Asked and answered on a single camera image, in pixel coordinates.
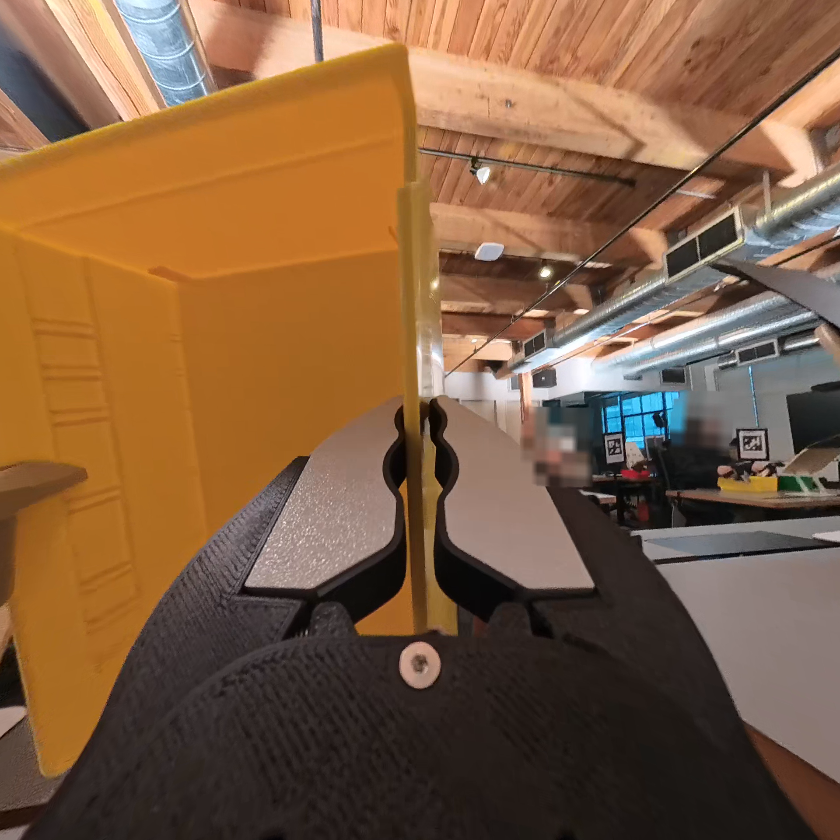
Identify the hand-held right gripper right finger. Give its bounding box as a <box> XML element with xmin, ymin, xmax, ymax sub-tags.
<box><xmin>427</xmin><ymin>395</ymin><xmax>598</xmax><ymax>623</ymax></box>

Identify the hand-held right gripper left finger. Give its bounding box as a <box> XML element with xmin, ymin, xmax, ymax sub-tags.
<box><xmin>243</xmin><ymin>395</ymin><xmax>408</xmax><ymax>621</ymax></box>

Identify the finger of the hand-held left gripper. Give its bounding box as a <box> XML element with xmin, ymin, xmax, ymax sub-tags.
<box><xmin>0</xmin><ymin>461</ymin><xmax>89</xmax><ymax>608</ymax></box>

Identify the yellow plastic box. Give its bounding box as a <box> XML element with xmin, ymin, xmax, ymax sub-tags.
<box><xmin>0</xmin><ymin>42</ymin><xmax>460</xmax><ymax>778</ymax></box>

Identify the blue window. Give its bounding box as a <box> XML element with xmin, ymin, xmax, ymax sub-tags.
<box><xmin>602</xmin><ymin>392</ymin><xmax>681</xmax><ymax>454</ymax></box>

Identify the black mat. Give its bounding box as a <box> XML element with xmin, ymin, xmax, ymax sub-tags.
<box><xmin>640</xmin><ymin>530</ymin><xmax>823</xmax><ymax>563</ymax></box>

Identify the wooden desk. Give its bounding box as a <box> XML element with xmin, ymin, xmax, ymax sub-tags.
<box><xmin>666</xmin><ymin>487</ymin><xmax>840</xmax><ymax>512</ymax></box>

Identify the tan tilted stand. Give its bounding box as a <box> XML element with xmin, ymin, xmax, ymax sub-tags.
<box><xmin>784</xmin><ymin>445</ymin><xmax>840</xmax><ymax>490</ymax></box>

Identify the black monitor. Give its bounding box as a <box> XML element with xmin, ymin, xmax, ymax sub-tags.
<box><xmin>786</xmin><ymin>388</ymin><xmax>840</xmax><ymax>455</ymax></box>

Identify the black ceiling rod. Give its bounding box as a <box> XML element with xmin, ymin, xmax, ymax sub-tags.
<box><xmin>446</xmin><ymin>60</ymin><xmax>840</xmax><ymax>376</ymax></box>

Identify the black light track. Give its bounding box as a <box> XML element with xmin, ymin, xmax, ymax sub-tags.
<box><xmin>419</xmin><ymin>147</ymin><xmax>637</xmax><ymax>189</ymax></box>

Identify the long silver spiral duct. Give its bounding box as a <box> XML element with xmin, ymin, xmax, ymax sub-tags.
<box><xmin>594</xmin><ymin>289</ymin><xmax>840</xmax><ymax>372</ymax></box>

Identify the silver duct with vents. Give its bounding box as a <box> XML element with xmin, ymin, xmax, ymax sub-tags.
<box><xmin>495</xmin><ymin>157</ymin><xmax>840</xmax><ymax>382</ymax></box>

